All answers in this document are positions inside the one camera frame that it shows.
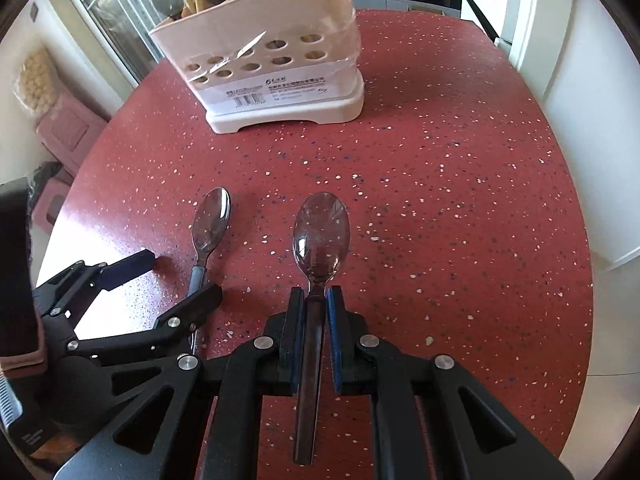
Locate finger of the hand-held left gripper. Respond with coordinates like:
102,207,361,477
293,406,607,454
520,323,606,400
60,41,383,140
31,249,157,331
65,284,223,401

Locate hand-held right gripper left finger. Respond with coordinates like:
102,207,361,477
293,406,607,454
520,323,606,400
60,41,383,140
52,287,306,480

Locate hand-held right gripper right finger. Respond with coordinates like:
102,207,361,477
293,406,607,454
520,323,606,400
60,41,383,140
326,286,573,480

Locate beige plastic utensil holder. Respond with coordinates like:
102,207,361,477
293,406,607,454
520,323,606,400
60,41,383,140
148,0,366,135

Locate person's left forearm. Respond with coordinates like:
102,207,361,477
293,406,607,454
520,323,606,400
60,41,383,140
0,177,48,381

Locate black bag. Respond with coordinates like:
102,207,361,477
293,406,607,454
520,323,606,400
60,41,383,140
25,160,63,197

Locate pink plastic stool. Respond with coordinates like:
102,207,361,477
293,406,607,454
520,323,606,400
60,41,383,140
34,95,111,177

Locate bag of pale round things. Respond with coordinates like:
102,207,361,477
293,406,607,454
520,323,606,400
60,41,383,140
12,47,56,117

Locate glass sliding door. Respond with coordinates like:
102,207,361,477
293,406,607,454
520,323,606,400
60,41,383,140
57,0,168,88

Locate black slanted bar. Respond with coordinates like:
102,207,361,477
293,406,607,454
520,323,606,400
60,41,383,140
462,0,501,44

